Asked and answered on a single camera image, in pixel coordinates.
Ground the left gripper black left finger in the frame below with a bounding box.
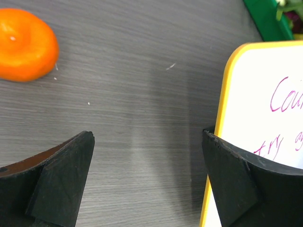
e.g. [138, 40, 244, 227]
[0, 131, 95, 227]

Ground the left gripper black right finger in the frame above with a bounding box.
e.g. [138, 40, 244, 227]
[202, 131, 303, 227]

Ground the orange framed whiteboard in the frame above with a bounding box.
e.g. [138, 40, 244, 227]
[200, 41, 303, 227]

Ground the orange toy fruit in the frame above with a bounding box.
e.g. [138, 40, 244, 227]
[0, 8, 60, 82]

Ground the green plastic basket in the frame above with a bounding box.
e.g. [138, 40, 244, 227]
[243, 0, 294, 42]

